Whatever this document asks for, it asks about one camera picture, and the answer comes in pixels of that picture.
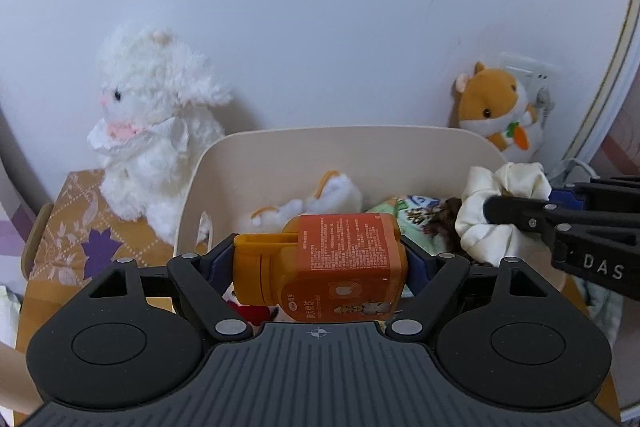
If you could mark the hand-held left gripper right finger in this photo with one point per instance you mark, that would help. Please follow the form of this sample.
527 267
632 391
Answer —
417 264

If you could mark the orange plastic bottle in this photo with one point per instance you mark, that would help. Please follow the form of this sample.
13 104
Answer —
340 257

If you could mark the beige plastic storage basket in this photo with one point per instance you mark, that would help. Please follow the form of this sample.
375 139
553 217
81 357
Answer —
300 157

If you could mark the large green snack bag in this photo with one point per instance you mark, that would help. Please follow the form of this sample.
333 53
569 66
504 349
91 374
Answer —
400 212

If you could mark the small white plush toy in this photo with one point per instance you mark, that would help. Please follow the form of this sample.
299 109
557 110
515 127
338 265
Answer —
330 194

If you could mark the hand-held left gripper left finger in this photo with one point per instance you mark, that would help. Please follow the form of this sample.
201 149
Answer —
217 264

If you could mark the wooden desk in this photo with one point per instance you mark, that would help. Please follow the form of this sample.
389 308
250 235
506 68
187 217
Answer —
50 302

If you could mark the dark candy bag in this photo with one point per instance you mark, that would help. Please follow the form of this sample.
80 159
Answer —
442 222

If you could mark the orange floral patterned cloth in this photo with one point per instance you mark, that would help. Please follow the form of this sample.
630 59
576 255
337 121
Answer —
75 227

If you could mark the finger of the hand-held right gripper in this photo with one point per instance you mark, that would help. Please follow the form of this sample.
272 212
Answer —
520 212
605 197

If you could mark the white door frame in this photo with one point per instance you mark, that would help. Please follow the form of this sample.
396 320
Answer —
607 72

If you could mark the white hair scrunchie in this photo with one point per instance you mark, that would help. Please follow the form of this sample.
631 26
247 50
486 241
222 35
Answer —
480 237

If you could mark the orange hamster plush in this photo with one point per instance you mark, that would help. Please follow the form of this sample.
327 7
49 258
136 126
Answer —
492 107

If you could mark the white plush rabbit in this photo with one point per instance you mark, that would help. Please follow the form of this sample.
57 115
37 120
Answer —
150 132

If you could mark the white wall socket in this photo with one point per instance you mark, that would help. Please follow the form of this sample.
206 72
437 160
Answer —
542 74

